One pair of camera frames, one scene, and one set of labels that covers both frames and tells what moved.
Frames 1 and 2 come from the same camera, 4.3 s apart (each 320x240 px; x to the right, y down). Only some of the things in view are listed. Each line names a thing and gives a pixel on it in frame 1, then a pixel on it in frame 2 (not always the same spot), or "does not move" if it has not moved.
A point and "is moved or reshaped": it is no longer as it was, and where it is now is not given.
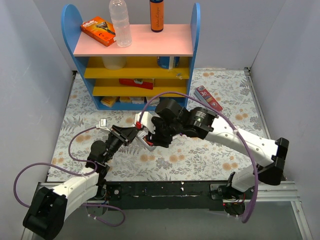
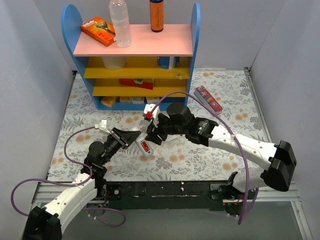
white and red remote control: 142,135 is moved or reshaped
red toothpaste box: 202,93 does not move
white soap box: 155,102 does not move
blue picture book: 168,62 does not move
